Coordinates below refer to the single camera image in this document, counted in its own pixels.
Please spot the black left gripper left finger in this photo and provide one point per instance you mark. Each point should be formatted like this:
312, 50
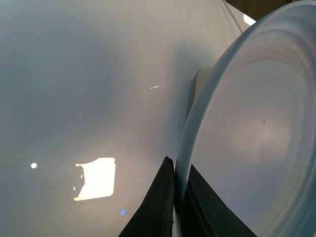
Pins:
154, 217

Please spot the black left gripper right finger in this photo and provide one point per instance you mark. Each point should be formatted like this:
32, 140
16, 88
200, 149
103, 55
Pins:
206, 215

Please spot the light blue round plate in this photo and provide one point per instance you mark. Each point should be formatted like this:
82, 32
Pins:
251, 131

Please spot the white chrome two-slot toaster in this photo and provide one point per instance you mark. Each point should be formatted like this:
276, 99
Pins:
197, 83

